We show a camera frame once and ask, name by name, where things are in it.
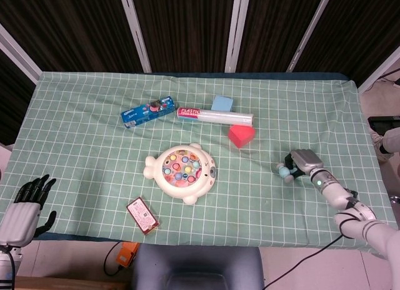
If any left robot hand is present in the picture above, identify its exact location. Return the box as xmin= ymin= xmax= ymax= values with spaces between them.
xmin=0 ymin=174 xmax=57 ymax=248

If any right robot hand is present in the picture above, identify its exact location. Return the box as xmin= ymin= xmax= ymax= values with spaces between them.
xmin=283 ymin=149 xmax=324 ymax=180

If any light blue toy hammer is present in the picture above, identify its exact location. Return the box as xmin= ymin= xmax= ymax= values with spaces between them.
xmin=276 ymin=163 xmax=294 ymax=182

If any wooden board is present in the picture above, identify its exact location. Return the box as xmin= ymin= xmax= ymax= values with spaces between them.
xmin=12 ymin=276 xmax=131 ymax=290

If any cream whack-a-mole toy game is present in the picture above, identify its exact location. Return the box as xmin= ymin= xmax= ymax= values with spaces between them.
xmin=143 ymin=142 xmax=218 ymax=206

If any white sneaker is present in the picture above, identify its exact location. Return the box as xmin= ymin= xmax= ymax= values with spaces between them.
xmin=370 ymin=129 xmax=388 ymax=161

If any red foam cube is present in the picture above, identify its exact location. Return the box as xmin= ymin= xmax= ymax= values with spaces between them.
xmin=227 ymin=124 xmax=256 ymax=149

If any light trouser leg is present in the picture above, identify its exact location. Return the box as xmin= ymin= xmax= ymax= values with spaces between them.
xmin=380 ymin=128 xmax=400 ymax=154

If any plastic wrap box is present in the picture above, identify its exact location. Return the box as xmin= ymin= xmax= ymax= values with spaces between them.
xmin=176 ymin=107 xmax=254 ymax=128

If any light blue foam block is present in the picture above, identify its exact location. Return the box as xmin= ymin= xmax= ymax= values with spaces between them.
xmin=211 ymin=95 xmax=234 ymax=113

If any green checked tablecloth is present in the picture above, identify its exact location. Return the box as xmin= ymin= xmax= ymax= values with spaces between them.
xmin=0 ymin=71 xmax=399 ymax=248

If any orange device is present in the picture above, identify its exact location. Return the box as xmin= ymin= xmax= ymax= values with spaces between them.
xmin=114 ymin=242 xmax=140 ymax=268

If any red brown card box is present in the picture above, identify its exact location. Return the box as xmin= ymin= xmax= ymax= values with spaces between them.
xmin=126 ymin=196 xmax=160 ymax=237

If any grey padded chair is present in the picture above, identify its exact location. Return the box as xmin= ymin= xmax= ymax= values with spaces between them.
xmin=131 ymin=243 xmax=265 ymax=290

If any blue cookie box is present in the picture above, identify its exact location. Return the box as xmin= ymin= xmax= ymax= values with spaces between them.
xmin=121 ymin=96 xmax=175 ymax=129

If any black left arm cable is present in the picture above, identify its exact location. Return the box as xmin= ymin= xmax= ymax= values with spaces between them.
xmin=4 ymin=249 xmax=16 ymax=290

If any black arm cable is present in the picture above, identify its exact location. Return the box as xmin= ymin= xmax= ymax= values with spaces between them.
xmin=259 ymin=210 xmax=357 ymax=290
xmin=4 ymin=249 xmax=16 ymax=290

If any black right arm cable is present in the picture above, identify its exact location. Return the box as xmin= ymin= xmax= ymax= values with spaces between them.
xmin=259 ymin=210 xmax=357 ymax=290

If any black cable of orange device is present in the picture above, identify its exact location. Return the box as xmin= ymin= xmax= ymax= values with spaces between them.
xmin=103 ymin=241 xmax=126 ymax=277

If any white frame post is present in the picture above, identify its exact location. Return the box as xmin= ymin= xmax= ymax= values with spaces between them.
xmin=0 ymin=24 xmax=41 ymax=83
xmin=118 ymin=0 xmax=153 ymax=73
xmin=224 ymin=0 xmax=251 ymax=73
xmin=357 ymin=46 xmax=400 ymax=94
xmin=286 ymin=0 xmax=335 ymax=73

